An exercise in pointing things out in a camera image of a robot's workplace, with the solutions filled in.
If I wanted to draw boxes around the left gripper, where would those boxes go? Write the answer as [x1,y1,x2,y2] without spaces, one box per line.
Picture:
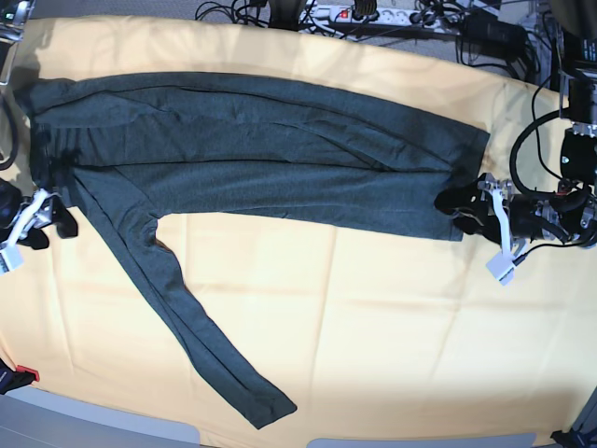
[434,173,555,260]

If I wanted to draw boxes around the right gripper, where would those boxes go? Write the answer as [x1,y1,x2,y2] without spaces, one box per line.
[1,189,78,250]

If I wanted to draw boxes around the dark teal long-sleeve shirt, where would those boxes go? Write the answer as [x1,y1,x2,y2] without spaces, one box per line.
[14,72,490,428]

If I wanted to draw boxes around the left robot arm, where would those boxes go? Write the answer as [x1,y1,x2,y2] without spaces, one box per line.
[435,1,596,265]

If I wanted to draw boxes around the red and black clamp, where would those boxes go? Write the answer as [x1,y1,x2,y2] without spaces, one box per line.
[0,360,40,395]

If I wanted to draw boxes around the yellow table cover cloth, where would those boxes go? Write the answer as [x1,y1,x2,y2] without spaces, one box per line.
[1,16,596,447]

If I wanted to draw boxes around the black power adapter box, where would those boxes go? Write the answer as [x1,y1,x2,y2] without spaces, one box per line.
[461,15,527,56]

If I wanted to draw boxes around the black corner clamp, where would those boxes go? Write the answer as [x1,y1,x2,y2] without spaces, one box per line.
[551,429,596,448]

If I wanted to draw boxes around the white power strip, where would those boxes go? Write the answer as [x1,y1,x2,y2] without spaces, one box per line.
[309,4,418,27]

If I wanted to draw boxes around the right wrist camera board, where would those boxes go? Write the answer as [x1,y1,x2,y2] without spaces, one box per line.
[0,245,23,274]

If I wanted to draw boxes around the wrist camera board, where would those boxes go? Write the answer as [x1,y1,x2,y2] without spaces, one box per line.
[486,252,516,286]
[0,245,23,274]

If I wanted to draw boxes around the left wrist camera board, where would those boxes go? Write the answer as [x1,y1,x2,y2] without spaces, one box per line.
[486,252,516,286]

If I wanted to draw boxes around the tangled black cables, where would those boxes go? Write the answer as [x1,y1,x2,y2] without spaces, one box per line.
[193,0,309,32]

